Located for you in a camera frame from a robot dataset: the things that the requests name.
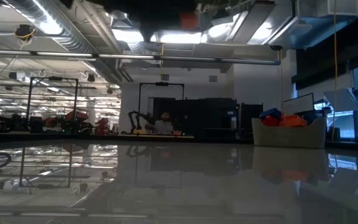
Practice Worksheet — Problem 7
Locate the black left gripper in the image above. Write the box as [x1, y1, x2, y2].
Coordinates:
[99, 0, 199, 44]

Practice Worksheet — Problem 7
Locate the large blue building block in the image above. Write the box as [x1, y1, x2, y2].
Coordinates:
[302, 111, 319, 126]
[259, 108, 285, 121]

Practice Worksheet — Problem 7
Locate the large red building block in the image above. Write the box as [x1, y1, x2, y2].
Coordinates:
[261, 114, 285, 127]

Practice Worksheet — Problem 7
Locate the bright ceiling light panel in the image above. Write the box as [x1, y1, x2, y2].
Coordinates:
[111, 29, 204, 44]

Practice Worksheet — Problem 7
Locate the long grey ceiling pipe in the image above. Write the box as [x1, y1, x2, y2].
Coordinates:
[0, 49, 282, 65]

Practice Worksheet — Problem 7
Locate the red background machine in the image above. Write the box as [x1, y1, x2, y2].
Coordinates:
[63, 110, 90, 125]
[97, 117, 111, 134]

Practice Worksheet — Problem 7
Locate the black monitor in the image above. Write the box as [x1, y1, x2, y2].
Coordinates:
[240, 102, 264, 141]

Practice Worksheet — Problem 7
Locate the silver ceiling air unit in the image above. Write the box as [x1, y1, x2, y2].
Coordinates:
[247, 0, 358, 50]

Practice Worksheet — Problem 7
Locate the white board on stand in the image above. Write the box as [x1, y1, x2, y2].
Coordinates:
[283, 92, 316, 116]

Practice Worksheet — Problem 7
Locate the white plastic bin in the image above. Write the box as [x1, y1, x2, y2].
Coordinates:
[252, 117, 328, 149]

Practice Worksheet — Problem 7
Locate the white angled shade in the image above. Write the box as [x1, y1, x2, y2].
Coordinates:
[323, 88, 358, 113]

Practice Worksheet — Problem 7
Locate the silver round ceiling duct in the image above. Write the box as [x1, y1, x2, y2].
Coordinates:
[109, 9, 131, 22]
[6, 0, 126, 85]

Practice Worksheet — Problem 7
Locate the black frame stand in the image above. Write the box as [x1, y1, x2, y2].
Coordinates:
[25, 76, 80, 131]
[137, 82, 185, 131]

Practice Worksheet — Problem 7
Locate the black aluminium table frame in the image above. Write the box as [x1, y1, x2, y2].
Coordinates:
[0, 133, 358, 152]

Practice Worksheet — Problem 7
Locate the black ceiling device yellow cable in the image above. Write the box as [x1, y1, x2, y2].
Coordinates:
[14, 24, 37, 49]

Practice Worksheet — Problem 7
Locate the yellow hanging cord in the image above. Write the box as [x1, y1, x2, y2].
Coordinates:
[332, 0, 339, 142]

